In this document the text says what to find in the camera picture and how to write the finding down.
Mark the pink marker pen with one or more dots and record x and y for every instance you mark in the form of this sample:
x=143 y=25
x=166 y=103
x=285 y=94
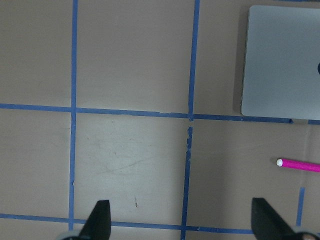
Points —
x=298 y=165

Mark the silver laptop notebook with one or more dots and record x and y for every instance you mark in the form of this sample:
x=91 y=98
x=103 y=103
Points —
x=281 y=76

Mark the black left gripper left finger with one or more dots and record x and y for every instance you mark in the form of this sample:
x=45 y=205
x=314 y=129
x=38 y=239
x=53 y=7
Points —
x=98 y=224

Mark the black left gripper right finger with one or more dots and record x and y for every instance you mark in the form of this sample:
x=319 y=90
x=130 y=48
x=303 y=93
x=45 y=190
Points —
x=267 y=224

